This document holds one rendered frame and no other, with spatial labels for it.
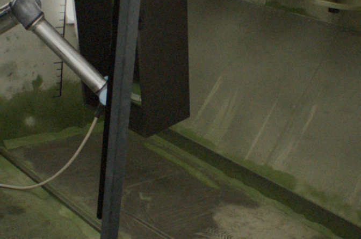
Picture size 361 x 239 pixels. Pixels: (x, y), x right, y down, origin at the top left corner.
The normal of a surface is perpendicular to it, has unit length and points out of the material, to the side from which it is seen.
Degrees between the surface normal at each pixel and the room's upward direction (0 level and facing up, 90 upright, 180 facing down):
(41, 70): 90
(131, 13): 90
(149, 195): 0
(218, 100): 57
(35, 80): 90
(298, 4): 90
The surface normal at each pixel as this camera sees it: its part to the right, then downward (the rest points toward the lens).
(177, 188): 0.11, -0.94
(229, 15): -0.55, -0.40
